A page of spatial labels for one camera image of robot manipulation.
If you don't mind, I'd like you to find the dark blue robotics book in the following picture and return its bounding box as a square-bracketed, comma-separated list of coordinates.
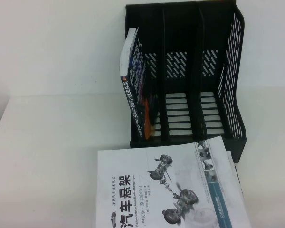
[118, 27, 161, 141]

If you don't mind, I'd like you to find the black plastic book stand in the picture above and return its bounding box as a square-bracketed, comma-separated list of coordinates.
[124, 0, 249, 165]

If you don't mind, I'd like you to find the white ROS2 book orange border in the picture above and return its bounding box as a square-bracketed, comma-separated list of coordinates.
[224, 149, 251, 228]

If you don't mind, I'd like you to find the white car suspension book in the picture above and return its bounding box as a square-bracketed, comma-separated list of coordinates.
[96, 135, 234, 228]

